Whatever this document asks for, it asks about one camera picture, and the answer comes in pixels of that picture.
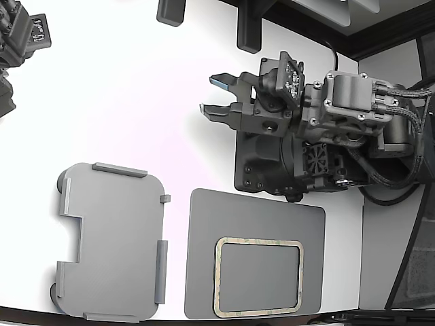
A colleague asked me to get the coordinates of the braided black cable bundle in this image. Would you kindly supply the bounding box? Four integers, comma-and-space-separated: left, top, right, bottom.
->
346, 83, 435, 191

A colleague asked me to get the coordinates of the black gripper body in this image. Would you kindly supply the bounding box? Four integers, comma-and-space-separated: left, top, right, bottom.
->
253, 84, 303, 139

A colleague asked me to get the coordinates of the grey holder with black legs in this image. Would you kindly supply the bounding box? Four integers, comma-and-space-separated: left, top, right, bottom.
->
50, 162, 171, 323

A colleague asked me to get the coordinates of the tall black bracket foot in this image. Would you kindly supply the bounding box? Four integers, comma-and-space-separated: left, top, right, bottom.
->
237, 0, 264, 54

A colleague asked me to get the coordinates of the beige adhesive rectangular frame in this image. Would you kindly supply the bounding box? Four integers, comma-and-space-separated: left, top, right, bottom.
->
213, 236, 305, 316

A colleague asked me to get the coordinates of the dark ledge frame structure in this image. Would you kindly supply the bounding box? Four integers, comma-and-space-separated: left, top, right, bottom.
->
217, 0, 435, 62

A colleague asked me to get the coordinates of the thin black cable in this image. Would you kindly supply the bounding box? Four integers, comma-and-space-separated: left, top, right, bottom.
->
321, 39, 341, 73

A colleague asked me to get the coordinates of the grey rectangular mat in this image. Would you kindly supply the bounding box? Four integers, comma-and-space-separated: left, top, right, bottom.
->
184, 188, 326, 320

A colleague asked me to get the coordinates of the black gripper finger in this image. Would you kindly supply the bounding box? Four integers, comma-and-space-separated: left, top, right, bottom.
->
199, 101, 254, 132
209, 71, 256, 103

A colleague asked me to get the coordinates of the black looped cable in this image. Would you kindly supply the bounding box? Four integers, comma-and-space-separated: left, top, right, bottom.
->
356, 183, 424, 209

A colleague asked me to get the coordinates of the short black bracket foot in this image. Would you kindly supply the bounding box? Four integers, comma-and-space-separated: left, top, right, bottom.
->
156, 0, 187, 27

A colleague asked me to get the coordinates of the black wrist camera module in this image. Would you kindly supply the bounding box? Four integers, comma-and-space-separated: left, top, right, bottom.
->
258, 50, 306, 111

